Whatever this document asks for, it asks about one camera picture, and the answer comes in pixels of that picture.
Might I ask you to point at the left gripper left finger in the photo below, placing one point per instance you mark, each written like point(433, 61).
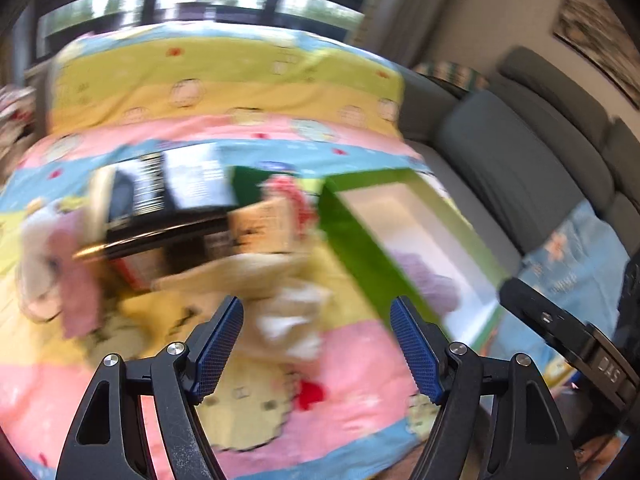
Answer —
point(107, 438)

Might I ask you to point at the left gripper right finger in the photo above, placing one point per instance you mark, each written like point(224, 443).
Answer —
point(527, 440)

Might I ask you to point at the pink and white cloth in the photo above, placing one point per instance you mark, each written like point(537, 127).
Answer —
point(52, 282)

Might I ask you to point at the purple waffle cloth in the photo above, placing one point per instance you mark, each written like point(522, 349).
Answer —
point(441, 293)

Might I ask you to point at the cream fluffy towel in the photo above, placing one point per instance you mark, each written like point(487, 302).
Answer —
point(281, 309)

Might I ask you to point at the light blue cushion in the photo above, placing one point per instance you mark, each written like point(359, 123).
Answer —
point(580, 267)

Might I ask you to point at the black and gold box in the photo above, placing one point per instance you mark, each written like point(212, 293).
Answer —
point(158, 214)

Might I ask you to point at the grey sofa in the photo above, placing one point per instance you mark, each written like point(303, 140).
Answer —
point(519, 153)

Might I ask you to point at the green cardboard box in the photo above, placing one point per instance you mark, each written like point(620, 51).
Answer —
point(368, 218)

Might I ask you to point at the colourful cartoon blanket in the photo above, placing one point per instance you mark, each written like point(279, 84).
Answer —
point(273, 101)

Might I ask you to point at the red knitted doll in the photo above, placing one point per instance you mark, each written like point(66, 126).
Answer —
point(275, 218)

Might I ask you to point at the pile of clothes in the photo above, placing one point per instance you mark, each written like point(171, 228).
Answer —
point(18, 112)

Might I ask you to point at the grey curtain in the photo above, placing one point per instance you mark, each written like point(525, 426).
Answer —
point(399, 30)

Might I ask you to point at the wall picture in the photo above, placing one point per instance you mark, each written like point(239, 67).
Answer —
point(592, 29)

